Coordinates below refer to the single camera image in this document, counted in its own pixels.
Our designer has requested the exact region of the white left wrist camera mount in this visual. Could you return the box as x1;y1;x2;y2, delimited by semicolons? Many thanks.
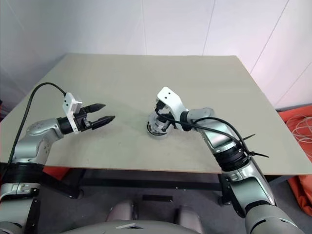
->
61;92;83;135

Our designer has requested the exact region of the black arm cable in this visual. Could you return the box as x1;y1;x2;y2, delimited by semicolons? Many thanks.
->
0;82;68;203
157;109;250;159

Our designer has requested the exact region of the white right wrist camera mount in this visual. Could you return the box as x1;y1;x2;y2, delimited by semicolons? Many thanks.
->
156;86;190;128

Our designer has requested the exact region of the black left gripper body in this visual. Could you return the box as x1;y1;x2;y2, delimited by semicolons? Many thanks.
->
74;107;95;133

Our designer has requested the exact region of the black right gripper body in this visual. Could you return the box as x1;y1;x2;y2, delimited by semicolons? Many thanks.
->
154;99;175;123

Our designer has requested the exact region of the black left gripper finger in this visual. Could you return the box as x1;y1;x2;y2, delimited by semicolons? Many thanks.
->
83;103;106;114
91;115;116;131

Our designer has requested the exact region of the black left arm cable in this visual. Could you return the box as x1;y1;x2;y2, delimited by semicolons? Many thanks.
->
0;82;68;203

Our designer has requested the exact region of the orange cloth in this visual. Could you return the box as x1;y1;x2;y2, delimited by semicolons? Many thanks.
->
44;167;68;180

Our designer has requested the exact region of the white tangled cord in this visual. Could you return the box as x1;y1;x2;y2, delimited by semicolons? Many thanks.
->
286;114;312;145

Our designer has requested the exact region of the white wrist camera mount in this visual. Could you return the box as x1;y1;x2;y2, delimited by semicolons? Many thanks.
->
156;86;190;128
61;92;83;135

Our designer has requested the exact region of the grey robot torso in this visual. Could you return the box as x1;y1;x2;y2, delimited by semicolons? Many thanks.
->
58;220;203;234

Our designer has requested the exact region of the orange bean bag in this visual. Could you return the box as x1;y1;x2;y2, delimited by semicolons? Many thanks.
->
277;104;312;216

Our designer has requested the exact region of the black flat floor plate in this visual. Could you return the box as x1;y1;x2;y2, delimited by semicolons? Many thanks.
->
141;194;174;203

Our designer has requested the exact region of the black metal table frame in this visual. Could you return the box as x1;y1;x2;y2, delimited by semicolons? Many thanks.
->
43;167;235;208

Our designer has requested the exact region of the round silver finned motor lid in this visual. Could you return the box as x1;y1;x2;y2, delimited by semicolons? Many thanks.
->
146;112;175;137

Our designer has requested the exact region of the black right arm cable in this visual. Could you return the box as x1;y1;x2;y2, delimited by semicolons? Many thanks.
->
157;109;250;159

